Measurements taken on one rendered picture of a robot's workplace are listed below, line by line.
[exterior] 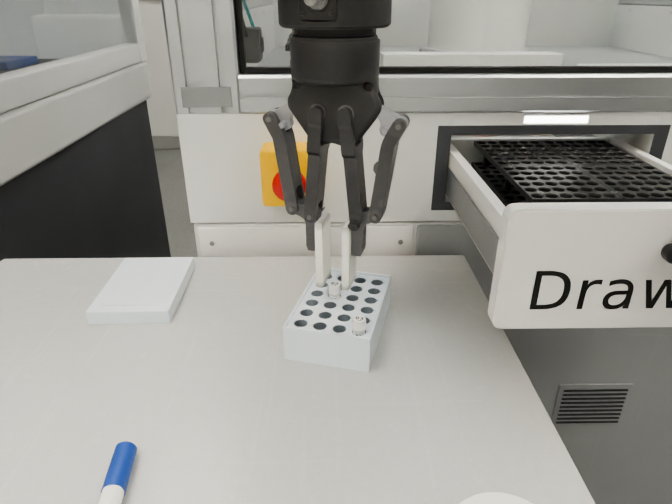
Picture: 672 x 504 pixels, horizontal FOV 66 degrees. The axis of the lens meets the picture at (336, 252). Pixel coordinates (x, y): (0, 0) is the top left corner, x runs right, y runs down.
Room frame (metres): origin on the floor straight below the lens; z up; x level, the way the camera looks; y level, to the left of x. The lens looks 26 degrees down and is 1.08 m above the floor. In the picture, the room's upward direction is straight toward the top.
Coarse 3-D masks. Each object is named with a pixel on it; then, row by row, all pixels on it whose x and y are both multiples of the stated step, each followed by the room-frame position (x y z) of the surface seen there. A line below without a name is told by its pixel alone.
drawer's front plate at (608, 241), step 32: (512, 224) 0.37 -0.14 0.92; (544, 224) 0.37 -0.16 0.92; (576, 224) 0.37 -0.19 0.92; (608, 224) 0.37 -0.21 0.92; (640, 224) 0.37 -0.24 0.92; (512, 256) 0.37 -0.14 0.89; (544, 256) 0.37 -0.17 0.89; (576, 256) 0.37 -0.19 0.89; (608, 256) 0.37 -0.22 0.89; (640, 256) 0.37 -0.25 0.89; (512, 288) 0.37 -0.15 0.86; (544, 288) 0.37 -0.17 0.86; (576, 288) 0.37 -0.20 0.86; (608, 288) 0.37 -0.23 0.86; (640, 288) 0.37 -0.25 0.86; (512, 320) 0.37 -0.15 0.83; (544, 320) 0.37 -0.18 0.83; (576, 320) 0.37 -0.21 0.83; (608, 320) 0.37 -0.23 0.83; (640, 320) 0.37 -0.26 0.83
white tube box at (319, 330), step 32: (320, 288) 0.48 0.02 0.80; (352, 288) 0.49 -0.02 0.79; (384, 288) 0.48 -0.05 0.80; (288, 320) 0.42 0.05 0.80; (320, 320) 0.42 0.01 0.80; (352, 320) 0.42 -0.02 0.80; (384, 320) 0.47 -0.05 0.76; (288, 352) 0.40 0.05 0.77; (320, 352) 0.40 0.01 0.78; (352, 352) 0.39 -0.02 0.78
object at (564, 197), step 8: (568, 192) 0.49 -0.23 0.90; (576, 192) 0.49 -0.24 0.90; (584, 192) 0.49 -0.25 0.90; (592, 192) 0.49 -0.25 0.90; (600, 192) 0.49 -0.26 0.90; (608, 192) 0.49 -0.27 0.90; (624, 192) 0.49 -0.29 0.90; (632, 192) 0.49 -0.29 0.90; (640, 192) 0.49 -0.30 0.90; (648, 192) 0.49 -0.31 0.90; (656, 192) 0.49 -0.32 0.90; (664, 192) 0.49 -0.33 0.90; (528, 200) 0.48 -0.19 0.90; (536, 200) 0.47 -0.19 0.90; (544, 200) 0.47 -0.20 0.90; (552, 200) 0.47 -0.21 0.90; (560, 200) 0.47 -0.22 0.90; (568, 200) 0.47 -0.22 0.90; (576, 200) 0.47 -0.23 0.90; (584, 200) 0.47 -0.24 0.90; (592, 200) 0.47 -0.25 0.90; (600, 200) 0.47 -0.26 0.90; (608, 200) 0.47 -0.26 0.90; (616, 200) 0.47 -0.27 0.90; (624, 200) 0.47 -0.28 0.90; (632, 200) 0.47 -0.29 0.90; (640, 200) 0.47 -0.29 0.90; (648, 200) 0.47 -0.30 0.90; (656, 200) 0.47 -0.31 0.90; (664, 200) 0.47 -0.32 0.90
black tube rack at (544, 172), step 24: (480, 144) 0.67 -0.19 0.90; (504, 144) 0.67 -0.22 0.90; (528, 144) 0.67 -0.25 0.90; (552, 144) 0.67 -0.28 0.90; (576, 144) 0.67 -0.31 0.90; (600, 144) 0.67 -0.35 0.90; (480, 168) 0.67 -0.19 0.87; (504, 168) 0.58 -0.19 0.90; (528, 168) 0.58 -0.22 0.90; (552, 168) 0.57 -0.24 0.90; (576, 168) 0.57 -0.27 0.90; (600, 168) 0.58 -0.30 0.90; (624, 168) 0.58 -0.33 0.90; (648, 168) 0.58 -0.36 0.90; (504, 192) 0.58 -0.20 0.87; (528, 192) 0.49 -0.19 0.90; (552, 192) 0.49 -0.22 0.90
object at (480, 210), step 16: (464, 144) 0.73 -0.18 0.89; (624, 144) 0.70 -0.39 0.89; (464, 160) 0.62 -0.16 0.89; (480, 160) 0.73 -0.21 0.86; (656, 160) 0.62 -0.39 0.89; (448, 176) 0.65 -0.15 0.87; (464, 176) 0.58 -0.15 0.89; (448, 192) 0.64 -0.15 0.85; (464, 192) 0.56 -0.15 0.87; (480, 192) 0.51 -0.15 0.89; (464, 208) 0.56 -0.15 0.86; (480, 208) 0.51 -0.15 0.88; (496, 208) 0.46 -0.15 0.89; (464, 224) 0.55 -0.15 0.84; (480, 224) 0.49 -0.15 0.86; (496, 224) 0.45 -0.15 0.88; (480, 240) 0.49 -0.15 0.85; (496, 240) 0.44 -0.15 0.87
